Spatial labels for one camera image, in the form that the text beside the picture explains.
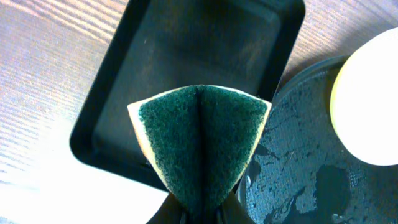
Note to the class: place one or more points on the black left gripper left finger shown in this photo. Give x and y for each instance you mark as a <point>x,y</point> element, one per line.
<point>170,212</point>

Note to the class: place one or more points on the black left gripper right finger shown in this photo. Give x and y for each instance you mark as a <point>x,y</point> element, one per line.
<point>231,212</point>

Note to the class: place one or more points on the green and yellow sponge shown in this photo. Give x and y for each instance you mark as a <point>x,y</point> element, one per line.
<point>199,139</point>

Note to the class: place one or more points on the black round tray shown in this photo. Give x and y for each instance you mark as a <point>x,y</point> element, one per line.
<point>301,172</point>

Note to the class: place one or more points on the black rectangular tray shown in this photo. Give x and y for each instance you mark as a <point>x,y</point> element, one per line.
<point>160,45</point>

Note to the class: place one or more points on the yellow plate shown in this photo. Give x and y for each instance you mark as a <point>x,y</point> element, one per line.
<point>363,101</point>

